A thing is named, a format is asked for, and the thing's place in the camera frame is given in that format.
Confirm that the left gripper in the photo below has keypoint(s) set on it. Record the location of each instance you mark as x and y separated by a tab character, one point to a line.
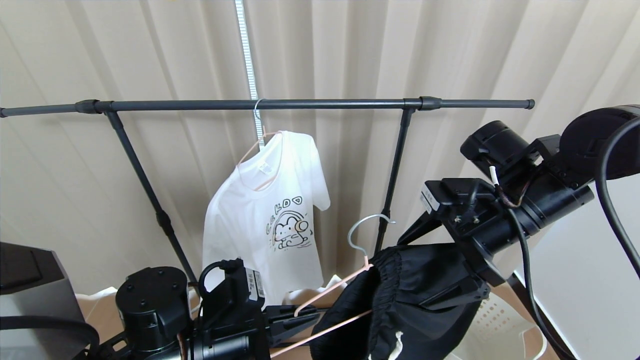
225	340

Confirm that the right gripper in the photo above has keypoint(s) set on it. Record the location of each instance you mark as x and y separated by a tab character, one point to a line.
535	215

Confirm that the pink clothes hanger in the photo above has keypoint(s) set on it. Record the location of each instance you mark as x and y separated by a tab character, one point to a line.
256	107
320	334

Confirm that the black garment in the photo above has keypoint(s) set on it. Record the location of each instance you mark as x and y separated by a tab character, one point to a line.
425	300

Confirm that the white printed t-shirt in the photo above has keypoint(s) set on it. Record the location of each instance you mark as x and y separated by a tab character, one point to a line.
250	225

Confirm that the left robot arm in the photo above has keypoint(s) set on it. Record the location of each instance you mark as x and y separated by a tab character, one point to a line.
150	305

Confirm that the white laundry basket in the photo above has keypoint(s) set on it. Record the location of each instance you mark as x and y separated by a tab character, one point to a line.
505	325

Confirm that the black clothes rack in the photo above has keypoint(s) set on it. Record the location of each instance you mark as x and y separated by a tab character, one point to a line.
250	104

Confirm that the beige curtain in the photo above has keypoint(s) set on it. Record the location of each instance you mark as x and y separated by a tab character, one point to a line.
125	50

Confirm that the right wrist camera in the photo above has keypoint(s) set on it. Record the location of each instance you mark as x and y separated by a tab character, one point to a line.
450	197

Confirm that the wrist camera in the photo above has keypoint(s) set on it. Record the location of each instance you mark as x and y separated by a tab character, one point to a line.
230	295
450	197

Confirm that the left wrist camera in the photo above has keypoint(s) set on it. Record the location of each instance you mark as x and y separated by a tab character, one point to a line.
230	295

